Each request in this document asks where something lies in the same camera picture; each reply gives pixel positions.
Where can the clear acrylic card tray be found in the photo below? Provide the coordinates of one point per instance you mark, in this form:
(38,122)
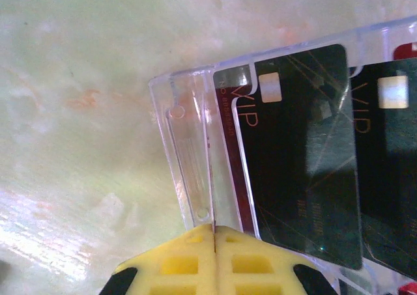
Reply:
(185,145)

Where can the black VIP card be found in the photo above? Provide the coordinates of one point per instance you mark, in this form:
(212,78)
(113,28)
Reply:
(293,161)
(391,177)

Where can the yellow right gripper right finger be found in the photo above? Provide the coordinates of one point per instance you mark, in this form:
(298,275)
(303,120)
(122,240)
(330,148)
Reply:
(254,265)

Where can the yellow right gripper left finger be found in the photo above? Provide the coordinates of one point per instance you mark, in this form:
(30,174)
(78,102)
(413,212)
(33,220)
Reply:
(182,262)

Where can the red VIP card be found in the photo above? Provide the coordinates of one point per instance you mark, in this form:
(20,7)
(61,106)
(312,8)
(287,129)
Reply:
(410,290)
(213,217)
(407,50)

